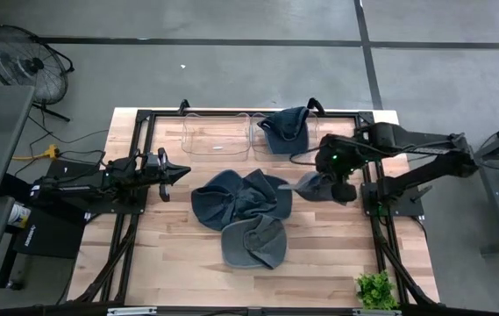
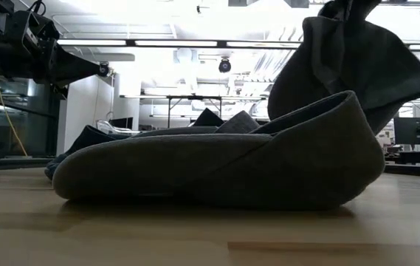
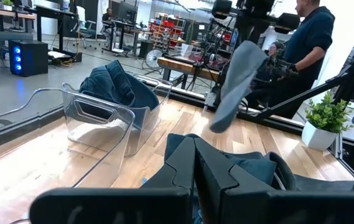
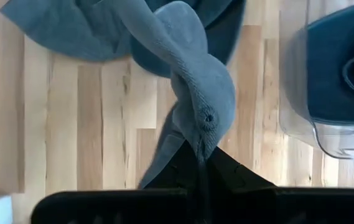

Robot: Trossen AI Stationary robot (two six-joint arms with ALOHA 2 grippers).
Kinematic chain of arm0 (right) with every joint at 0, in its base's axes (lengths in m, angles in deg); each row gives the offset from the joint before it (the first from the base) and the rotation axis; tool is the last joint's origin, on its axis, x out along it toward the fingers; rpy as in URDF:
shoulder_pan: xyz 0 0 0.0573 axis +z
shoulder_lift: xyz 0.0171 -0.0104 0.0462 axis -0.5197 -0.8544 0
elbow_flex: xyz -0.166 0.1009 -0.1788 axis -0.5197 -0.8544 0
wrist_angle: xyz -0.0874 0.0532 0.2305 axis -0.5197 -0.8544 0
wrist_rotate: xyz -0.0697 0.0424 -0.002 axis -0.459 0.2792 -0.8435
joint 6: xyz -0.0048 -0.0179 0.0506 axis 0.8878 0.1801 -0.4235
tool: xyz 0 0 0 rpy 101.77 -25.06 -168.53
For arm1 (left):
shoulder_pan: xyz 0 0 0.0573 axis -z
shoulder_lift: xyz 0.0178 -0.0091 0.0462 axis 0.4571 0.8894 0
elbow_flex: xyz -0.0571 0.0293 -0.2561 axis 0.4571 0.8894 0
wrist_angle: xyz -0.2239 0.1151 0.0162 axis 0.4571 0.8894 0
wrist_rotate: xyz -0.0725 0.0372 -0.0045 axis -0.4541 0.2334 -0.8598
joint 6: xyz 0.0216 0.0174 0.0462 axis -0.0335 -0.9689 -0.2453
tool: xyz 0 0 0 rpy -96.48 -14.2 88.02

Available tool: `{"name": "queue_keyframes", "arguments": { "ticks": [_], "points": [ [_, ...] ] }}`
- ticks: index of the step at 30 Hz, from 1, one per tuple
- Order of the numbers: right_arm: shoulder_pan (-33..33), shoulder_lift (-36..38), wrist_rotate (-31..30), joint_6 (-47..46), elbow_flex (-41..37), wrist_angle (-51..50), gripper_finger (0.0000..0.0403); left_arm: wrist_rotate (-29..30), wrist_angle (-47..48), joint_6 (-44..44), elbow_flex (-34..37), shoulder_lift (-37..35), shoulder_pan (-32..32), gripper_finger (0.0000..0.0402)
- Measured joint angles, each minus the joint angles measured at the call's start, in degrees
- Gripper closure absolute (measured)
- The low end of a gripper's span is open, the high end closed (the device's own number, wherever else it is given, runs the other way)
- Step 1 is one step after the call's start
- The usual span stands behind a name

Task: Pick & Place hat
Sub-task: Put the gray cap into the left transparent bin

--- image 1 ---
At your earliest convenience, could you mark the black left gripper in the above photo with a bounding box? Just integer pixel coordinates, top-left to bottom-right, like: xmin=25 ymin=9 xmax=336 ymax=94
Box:
xmin=154 ymin=147 xmax=192 ymax=203

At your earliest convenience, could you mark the grey denim hat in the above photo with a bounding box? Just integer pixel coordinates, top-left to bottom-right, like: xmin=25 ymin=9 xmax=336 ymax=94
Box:
xmin=220 ymin=213 xmax=289 ymax=270

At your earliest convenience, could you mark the clear plastic bin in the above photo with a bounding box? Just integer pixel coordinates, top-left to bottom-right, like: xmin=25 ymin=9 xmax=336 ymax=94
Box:
xmin=250 ymin=111 xmax=322 ymax=162
xmin=181 ymin=112 xmax=252 ymax=156

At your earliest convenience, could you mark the small green plant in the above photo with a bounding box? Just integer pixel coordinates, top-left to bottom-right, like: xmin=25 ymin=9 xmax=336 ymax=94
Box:
xmin=356 ymin=270 xmax=400 ymax=311

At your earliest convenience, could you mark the black Trossen control box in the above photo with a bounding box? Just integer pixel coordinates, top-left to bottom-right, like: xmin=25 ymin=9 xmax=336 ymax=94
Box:
xmin=11 ymin=210 xmax=88 ymax=260

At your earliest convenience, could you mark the white can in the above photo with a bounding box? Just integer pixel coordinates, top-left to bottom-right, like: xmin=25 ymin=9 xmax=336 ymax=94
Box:
xmin=6 ymin=202 xmax=32 ymax=229

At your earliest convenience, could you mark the black floor fan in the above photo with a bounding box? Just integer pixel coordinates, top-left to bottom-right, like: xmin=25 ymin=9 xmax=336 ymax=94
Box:
xmin=0 ymin=24 xmax=75 ymax=123

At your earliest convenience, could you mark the black aluminium frame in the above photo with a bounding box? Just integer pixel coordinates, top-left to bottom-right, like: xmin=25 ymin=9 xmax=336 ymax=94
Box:
xmin=68 ymin=97 xmax=441 ymax=308

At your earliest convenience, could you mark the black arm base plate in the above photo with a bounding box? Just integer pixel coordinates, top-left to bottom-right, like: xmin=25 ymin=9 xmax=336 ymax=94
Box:
xmin=45 ymin=158 xmax=149 ymax=216
xmin=360 ymin=181 xmax=425 ymax=218

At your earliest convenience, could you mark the silver metal bracket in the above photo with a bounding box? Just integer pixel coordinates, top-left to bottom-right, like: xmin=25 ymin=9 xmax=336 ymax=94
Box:
xmin=353 ymin=308 xmax=402 ymax=316
xmin=107 ymin=306 xmax=158 ymax=316

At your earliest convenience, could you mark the yellow extension cord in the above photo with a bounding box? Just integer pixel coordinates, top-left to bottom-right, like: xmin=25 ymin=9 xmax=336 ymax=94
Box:
xmin=11 ymin=143 xmax=61 ymax=162

